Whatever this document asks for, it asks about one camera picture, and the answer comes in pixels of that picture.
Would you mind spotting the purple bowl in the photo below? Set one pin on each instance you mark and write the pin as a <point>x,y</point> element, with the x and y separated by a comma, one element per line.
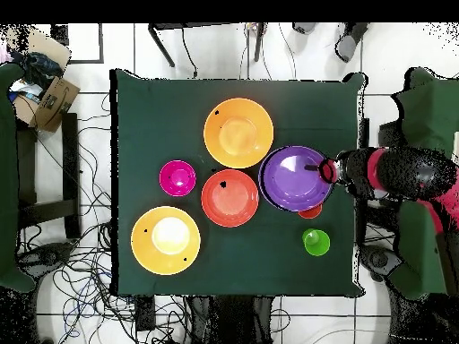
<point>290,186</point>

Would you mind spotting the large orange bowl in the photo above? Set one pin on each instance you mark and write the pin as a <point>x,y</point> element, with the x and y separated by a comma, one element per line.
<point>143,243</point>
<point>238,133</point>

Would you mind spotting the red-orange bowl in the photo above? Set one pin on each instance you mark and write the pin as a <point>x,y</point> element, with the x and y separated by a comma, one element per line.
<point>229,199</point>

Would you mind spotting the pink bowl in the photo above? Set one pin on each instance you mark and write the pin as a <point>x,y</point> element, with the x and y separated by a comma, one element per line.
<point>178,178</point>

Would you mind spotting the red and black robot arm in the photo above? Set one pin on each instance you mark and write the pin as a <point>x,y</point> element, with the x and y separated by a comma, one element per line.
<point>401,172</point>

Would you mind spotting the orange cup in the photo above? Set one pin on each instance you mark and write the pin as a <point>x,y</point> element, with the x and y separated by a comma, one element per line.
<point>311,214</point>

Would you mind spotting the green cup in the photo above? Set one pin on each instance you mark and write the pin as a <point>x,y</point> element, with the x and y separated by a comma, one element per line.
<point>317,243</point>

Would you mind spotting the green cloth side table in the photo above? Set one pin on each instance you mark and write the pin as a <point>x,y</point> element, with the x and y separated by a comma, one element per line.
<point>426,114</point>
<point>7,179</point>

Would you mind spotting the person's foot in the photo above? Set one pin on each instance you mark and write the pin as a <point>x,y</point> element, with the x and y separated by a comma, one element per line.
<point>349,43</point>
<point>304,28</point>

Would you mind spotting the dark green tablecloth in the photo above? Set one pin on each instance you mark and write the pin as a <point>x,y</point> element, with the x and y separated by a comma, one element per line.
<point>161,125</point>

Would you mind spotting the black metal stand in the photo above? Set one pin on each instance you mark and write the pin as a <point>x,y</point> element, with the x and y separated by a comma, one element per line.
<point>161,44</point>

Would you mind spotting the black power strip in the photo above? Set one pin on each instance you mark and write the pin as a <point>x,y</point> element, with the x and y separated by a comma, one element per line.
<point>145,313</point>

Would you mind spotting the brown cardboard box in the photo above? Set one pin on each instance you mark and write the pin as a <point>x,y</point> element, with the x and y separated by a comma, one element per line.
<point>53,107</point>

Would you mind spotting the beige cardboard sheet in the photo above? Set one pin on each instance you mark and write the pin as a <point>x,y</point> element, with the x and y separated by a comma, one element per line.
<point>46,44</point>

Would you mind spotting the black pedestal leg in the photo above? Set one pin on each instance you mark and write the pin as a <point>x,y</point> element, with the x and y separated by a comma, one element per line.
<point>380,261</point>
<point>45,258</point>

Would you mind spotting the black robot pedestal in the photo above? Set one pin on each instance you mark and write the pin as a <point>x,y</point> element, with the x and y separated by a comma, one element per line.
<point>229,319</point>

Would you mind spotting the black stool frame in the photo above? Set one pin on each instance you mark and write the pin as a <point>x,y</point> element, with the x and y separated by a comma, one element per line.
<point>70,172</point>

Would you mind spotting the black rectangular frame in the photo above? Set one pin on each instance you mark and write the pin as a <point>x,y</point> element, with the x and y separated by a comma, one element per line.
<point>101,43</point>

